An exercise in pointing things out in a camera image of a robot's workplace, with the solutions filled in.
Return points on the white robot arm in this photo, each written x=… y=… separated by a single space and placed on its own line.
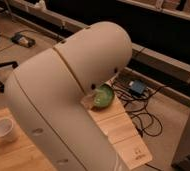
x=44 y=95

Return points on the green ceramic bowl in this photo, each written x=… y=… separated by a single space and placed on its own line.
x=104 y=95

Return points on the blue power adapter box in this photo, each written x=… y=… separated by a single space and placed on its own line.
x=137 y=87

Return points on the wooden table board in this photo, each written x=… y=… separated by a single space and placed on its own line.
x=23 y=155

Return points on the power strip on floor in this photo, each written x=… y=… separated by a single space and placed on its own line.
x=23 y=40

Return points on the white paper cup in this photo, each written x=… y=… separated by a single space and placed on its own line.
x=7 y=131

